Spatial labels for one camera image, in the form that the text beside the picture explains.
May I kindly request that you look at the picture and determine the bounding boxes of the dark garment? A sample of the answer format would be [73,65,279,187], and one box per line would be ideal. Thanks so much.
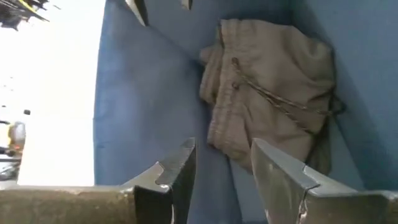
[198,17,348,175]

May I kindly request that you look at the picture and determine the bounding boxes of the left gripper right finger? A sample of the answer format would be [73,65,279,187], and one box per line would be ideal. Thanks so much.
[250,138,398,224]

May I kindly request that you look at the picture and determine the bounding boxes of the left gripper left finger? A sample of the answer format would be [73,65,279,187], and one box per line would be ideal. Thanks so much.
[0,137,197,224]

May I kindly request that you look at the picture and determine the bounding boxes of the navy white striped bin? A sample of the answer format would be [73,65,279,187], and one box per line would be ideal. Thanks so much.
[93,0,398,224]

